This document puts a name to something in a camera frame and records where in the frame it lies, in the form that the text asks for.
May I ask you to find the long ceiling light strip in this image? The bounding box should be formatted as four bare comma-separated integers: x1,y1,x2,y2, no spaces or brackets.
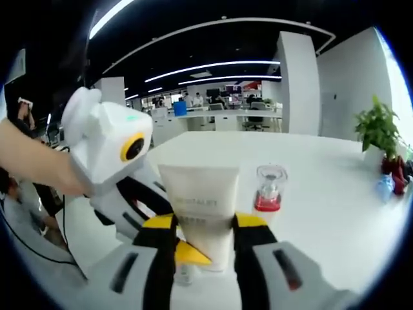
144,59,281,83
177,75,281,85

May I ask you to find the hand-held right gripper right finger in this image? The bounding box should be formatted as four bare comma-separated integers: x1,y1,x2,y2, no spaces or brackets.
232,212,361,310

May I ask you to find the wide ceiling light strip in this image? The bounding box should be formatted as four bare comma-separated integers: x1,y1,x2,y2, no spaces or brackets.
88,0,135,39

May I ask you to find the white office desk row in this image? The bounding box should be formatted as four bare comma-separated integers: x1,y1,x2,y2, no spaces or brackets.
151,109,283,132

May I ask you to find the white skincare tube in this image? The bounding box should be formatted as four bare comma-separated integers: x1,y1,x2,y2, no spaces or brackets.
157,163,240,272

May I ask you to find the white red-collar pump bottle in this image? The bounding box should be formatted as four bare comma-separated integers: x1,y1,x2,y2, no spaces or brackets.
253,164,288,224

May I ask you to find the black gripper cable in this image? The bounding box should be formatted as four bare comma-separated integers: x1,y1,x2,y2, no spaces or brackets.
0,193,90,285

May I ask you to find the white wall panel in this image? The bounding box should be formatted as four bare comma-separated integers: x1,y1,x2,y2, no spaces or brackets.
6,48,26,85

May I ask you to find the green plant in white pot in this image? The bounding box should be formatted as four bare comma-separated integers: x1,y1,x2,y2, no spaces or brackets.
354,95,403,167

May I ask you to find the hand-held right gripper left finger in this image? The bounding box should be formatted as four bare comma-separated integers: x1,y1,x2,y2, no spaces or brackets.
85,214,179,310

